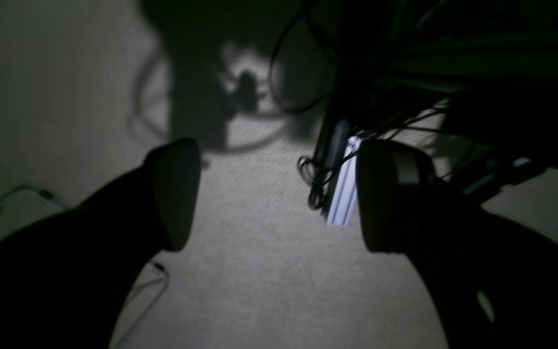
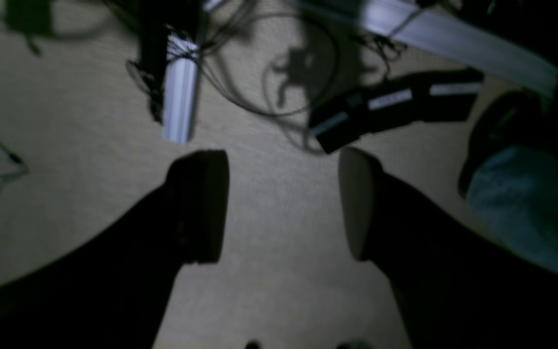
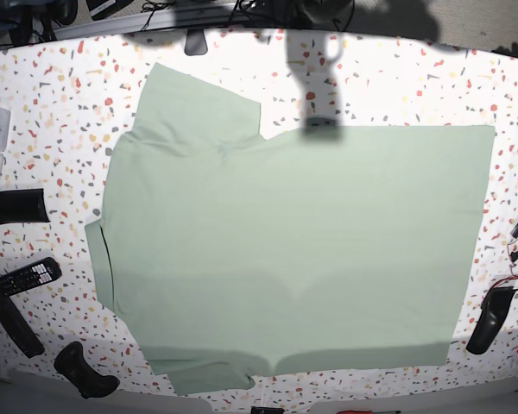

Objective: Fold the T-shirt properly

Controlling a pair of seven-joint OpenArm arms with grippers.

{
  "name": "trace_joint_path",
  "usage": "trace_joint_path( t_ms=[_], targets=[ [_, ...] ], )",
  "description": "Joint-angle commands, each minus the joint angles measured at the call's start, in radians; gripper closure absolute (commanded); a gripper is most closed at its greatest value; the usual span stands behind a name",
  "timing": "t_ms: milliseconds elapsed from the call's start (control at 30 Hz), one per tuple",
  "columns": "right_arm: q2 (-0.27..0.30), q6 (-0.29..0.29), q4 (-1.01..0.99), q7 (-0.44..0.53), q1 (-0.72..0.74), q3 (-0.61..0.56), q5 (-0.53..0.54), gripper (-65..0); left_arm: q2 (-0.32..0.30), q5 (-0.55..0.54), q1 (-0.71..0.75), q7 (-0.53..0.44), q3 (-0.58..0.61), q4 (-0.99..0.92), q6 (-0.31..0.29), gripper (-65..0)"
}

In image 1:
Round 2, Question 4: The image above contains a black looping cable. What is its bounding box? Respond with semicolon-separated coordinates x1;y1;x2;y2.
268;0;340;115

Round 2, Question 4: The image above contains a silver aluminium frame post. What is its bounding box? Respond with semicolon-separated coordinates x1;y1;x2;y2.
326;136;362;227

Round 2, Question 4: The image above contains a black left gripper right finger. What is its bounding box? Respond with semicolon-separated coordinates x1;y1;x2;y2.
355;140;558;349

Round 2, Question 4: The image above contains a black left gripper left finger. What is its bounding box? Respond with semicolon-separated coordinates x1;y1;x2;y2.
0;138;202;349

